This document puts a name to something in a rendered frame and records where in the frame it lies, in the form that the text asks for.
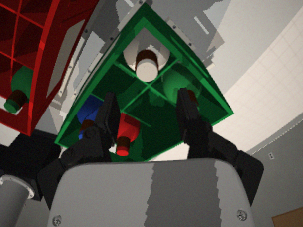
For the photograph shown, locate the green plastic crate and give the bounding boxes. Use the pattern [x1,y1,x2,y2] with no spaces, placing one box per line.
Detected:
[54,2,234,162]

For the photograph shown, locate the white bottle with grey label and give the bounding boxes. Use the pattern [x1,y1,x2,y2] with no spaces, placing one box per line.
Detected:
[123,27,170,82]

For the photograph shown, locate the red plastic crate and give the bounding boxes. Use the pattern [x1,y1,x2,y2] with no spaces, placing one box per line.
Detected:
[0,0,99,136]

